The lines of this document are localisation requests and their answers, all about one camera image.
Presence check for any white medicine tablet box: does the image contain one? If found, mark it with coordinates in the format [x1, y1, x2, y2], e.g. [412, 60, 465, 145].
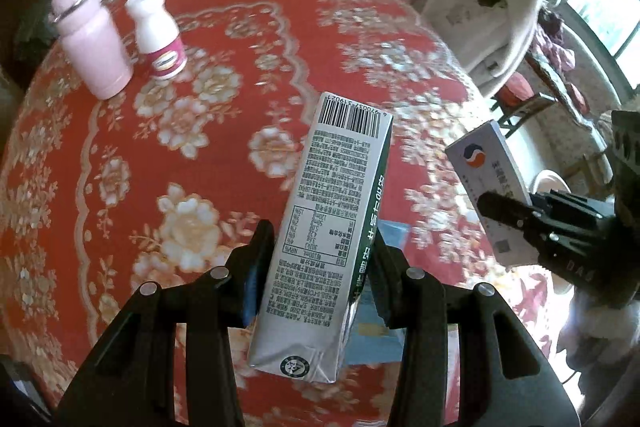
[445, 120, 538, 268]

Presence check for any red floral tablecloth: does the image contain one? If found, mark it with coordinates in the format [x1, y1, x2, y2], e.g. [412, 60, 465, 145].
[1, 0, 554, 403]

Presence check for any pink thermos bottle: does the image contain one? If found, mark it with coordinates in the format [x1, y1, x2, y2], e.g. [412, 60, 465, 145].
[50, 0, 134, 100]

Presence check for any small red cushioned stool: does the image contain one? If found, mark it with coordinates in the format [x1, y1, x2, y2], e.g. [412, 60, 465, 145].
[491, 72, 556, 139]

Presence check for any white pink supplement bottle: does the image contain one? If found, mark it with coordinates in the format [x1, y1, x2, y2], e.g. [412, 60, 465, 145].
[125, 0, 186, 80]

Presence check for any white chair with coat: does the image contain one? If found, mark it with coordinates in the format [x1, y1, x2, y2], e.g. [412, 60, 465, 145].
[408, 0, 544, 98]

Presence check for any light blue snack bag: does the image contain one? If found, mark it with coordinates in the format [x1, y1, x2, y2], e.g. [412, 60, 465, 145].
[344, 218, 411, 365]

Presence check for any beige trash bucket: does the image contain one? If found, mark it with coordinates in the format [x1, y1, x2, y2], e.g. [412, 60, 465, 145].
[529, 169, 570, 205]

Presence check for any white green milk carton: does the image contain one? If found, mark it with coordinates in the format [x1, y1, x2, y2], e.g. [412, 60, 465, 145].
[247, 92, 393, 384]

